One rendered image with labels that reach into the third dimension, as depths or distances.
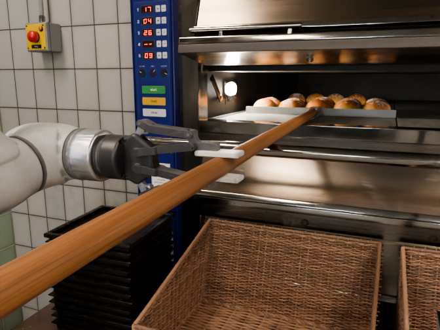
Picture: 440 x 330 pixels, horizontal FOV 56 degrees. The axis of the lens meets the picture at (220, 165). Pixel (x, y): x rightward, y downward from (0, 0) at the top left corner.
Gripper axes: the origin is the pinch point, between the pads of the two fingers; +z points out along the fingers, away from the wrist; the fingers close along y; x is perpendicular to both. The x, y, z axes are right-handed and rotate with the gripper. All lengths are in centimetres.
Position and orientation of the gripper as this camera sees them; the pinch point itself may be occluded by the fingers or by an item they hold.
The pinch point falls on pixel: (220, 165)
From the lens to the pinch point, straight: 63.1
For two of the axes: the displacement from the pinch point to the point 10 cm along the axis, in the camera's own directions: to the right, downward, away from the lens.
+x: -3.6, 1.9, -9.1
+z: 9.3, 0.7, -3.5
